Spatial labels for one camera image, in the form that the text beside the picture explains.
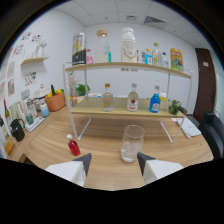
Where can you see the tall black yellow can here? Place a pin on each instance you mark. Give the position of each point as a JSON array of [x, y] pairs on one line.
[[79, 50]]

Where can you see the white pot with lid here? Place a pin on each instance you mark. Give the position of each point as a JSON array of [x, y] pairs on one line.
[[41, 92]]

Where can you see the brown wooden muddler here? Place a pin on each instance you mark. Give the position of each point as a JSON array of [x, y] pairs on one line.
[[182, 109]]

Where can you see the green cup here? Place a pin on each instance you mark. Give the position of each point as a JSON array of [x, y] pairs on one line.
[[29, 119]]

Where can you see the clear glass with ice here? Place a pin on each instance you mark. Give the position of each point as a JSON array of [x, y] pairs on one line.
[[132, 146]]

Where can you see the clear bottle orange cap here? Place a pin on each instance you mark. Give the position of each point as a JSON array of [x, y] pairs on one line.
[[107, 101]]

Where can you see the blue liquid bottle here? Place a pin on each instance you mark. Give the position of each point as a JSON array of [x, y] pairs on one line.
[[154, 104]]

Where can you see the clear bottle red label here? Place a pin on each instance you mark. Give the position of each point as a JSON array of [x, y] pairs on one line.
[[132, 102]]

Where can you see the clear bottle green cap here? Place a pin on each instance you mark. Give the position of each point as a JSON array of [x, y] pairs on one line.
[[156, 56]]

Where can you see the orange basket with fruit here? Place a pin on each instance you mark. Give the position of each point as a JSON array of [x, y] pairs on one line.
[[55, 102]]

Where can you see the small pink bottle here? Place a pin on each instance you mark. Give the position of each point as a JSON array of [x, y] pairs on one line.
[[89, 59]]

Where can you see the clear jar of limes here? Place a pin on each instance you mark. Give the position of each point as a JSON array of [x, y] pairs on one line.
[[174, 108]]

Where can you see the wooden wall shelf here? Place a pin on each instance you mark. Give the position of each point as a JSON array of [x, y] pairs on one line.
[[35, 60]]

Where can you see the square ceiling fixture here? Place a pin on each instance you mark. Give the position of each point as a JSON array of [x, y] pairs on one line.
[[131, 17]]

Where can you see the clear bottle cork lid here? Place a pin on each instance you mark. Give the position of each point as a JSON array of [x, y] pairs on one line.
[[101, 48]]

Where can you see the small white blue bottle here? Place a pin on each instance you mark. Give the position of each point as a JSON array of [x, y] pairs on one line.
[[44, 110]]

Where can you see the white figurine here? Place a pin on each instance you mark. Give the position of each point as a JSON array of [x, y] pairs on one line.
[[40, 49]]

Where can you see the white tray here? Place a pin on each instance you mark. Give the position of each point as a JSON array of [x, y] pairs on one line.
[[36, 124]]

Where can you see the ceiling air vent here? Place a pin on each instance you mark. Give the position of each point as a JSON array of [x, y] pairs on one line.
[[154, 20]]

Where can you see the brown door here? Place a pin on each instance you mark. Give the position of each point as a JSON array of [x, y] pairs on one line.
[[205, 83]]

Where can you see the large white milk bottle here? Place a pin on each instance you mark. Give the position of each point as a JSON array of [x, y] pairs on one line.
[[128, 46]]

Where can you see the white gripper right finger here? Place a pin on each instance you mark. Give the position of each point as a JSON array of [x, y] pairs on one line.
[[156, 168]]

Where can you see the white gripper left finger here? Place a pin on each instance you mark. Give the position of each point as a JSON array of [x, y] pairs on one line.
[[71, 170]]

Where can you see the white orange plastic jar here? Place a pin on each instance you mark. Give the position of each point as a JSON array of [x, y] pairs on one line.
[[162, 96]]

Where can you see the small blue bottle yellow cap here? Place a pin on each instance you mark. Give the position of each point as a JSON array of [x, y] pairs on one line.
[[148, 58]]

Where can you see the black kettle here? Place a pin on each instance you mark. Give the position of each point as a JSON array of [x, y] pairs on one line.
[[17, 130]]

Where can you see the small red liquid bottle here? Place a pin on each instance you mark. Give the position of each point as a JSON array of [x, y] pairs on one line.
[[74, 148]]

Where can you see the white wooden two-tier shelf rack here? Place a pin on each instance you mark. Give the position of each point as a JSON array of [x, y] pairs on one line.
[[116, 112]]

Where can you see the black sofa chair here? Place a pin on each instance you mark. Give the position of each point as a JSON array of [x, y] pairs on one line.
[[213, 133]]

